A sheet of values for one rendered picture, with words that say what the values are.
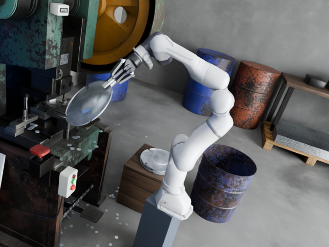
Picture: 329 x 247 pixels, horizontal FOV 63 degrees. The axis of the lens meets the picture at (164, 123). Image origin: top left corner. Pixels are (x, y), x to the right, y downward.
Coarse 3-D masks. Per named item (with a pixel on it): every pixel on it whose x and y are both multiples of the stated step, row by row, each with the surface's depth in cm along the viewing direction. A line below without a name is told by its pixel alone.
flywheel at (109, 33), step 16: (112, 0) 154; (128, 0) 151; (144, 0) 145; (112, 16) 158; (128, 16) 154; (144, 16) 148; (96, 32) 163; (112, 32) 161; (128, 32) 158; (144, 32) 153; (96, 48) 167; (112, 48) 164; (128, 48) 157; (96, 64) 167
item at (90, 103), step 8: (104, 80) 142; (88, 88) 146; (96, 88) 142; (80, 96) 145; (88, 96) 140; (96, 96) 137; (104, 96) 135; (72, 104) 144; (80, 104) 139; (88, 104) 136; (96, 104) 134; (104, 104) 131; (72, 112) 140; (80, 112) 136; (88, 112) 133; (96, 112) 130; (72, 120) 136; (80, 120) 133
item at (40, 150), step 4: (32, 148) 115; (36, 148) 115; (40, 148) 116; (44, 148) 117; (48, 148) 117; (32, 152) 114; (36, 152) 113; (40, 152) 114; (44, 152) 114; (48, 152) 117; (40, 156) 113
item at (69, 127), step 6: (54, 108) 147; (60, 108) 147; (66, 108) 149; (48, 114) 141; (54, 114) 141; (60, 114) 142; (60, 120) 143; (96, 120) 147; (60, 126) 144; (66, 126) 143; (72, 126) 147; (78, 126) 138; (84, 126) 137; (90, 126) 140; (66, 132) 144; (72, 132) 149; (66, 138) 146
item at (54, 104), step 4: (40, 104) 147; (44, 104) 149; (48, 104) 149; (52, 104) 150; (56, 104) 152; (60, 104) 153; (32, 108) 142; (40, 108) 143; (44, 108) 144; (48, 108) 145; (52, 108) 146; (32, 112) 143; (36, 112) 142; (40, 112) 141; (44, 112) 141; (40, 116) 142; (44, 116) 142; (48, 116) 145
